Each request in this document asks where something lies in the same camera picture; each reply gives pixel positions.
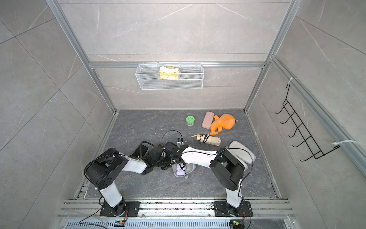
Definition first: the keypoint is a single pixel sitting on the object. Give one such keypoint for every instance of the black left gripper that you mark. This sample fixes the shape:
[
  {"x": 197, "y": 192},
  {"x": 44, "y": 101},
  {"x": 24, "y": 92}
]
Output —
[{"x": 169, "y": 163}]

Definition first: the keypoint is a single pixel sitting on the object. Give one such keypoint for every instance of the lilac umbrella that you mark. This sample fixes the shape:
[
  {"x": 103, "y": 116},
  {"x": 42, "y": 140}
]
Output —
[{"x": 180, "y": 170}]

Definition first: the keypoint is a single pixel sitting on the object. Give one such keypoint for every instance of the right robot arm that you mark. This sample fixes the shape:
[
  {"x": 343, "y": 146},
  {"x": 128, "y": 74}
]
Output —
[{"x": 228, "y": 164}]

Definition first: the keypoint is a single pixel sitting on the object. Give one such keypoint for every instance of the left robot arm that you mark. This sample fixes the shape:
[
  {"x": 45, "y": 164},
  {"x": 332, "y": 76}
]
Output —
[{"x": 103, "y": 171}]

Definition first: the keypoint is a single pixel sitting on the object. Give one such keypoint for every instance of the green lidded jar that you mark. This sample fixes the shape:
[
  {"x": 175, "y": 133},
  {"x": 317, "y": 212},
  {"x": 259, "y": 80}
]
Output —
[{"x": 190, "y": 120}]

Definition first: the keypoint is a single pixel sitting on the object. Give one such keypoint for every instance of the orange watering can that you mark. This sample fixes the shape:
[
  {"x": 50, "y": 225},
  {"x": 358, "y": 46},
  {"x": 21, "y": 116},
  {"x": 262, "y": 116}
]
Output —
[{"x": 226, "y": 121}]

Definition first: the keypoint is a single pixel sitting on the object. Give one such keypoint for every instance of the yellow white pouch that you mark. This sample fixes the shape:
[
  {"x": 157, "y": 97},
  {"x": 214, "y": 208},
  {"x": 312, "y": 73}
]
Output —
[{"x": 169, "y": 73}]

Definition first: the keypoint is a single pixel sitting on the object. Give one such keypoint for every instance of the white wire wall basket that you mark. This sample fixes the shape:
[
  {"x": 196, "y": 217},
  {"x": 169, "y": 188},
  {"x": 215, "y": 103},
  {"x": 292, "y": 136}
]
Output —
[{"x": 191, "y": 77}]

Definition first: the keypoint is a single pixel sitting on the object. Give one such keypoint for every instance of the slotted metal base rail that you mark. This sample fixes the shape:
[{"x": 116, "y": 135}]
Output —
[{"x": 197, "y": 213}]

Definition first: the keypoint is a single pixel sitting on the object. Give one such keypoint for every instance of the black wire hook rack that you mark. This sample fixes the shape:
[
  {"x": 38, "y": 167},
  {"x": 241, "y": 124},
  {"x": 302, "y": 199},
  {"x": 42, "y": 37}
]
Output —
[{"x": 301, "y": 130}]

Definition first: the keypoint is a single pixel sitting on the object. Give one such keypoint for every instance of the aluminium cage frame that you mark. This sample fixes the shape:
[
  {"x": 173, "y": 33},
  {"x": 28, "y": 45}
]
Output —
[{"x": 353, "y": 150}]

